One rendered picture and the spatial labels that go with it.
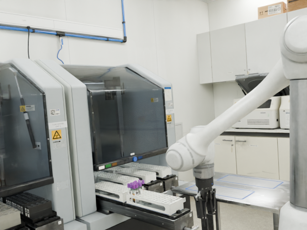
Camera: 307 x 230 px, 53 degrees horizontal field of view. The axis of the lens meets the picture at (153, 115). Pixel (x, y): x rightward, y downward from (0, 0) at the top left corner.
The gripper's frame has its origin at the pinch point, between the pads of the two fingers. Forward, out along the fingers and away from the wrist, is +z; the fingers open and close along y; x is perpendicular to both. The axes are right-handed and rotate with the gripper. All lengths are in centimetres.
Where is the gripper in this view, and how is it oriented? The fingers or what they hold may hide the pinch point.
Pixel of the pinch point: (207, 224)
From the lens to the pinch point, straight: 137.6
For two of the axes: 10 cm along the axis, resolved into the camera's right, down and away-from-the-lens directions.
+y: -6.8, 0.9, -7.2
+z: 0.8, 10.0, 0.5
